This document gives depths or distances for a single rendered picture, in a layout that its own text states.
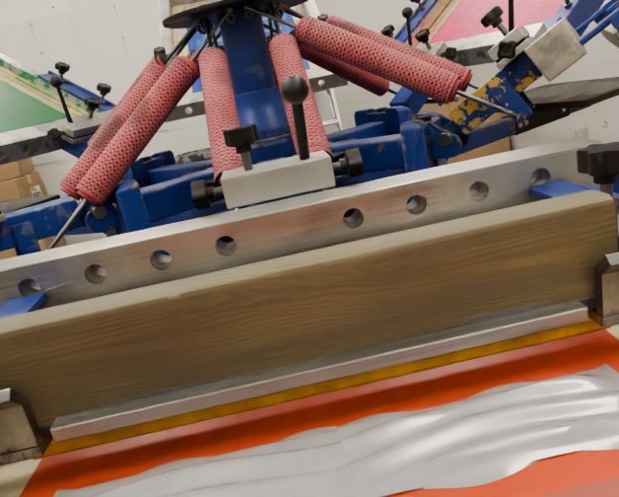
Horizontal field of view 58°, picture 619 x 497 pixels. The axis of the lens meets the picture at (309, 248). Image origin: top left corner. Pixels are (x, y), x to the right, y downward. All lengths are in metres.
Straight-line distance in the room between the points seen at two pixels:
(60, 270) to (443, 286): 0.40
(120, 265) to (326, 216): 0.22
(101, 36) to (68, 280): 4.04
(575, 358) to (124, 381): 0.30
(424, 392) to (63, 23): 4.43
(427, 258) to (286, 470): 0.15
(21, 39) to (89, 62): 0.48
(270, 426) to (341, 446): 0.06
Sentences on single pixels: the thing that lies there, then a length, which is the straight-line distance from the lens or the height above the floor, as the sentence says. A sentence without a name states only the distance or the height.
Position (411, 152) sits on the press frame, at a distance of 1.00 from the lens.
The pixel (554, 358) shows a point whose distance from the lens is 0.42.
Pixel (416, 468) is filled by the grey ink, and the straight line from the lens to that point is 0.32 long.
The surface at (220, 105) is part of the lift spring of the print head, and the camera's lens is 0.89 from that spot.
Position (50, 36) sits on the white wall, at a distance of 4.70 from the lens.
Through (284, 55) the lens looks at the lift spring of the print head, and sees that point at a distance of 0.96.
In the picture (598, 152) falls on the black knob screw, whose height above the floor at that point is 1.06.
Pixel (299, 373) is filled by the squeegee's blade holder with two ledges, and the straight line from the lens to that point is 0.35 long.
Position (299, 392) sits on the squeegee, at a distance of 0.39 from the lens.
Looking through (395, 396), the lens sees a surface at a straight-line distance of 0.39.
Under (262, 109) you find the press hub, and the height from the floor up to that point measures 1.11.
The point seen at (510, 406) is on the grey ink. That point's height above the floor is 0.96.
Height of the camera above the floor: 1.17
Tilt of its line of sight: 18 degrees down
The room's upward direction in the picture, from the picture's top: 12 degrees counter-clockwise
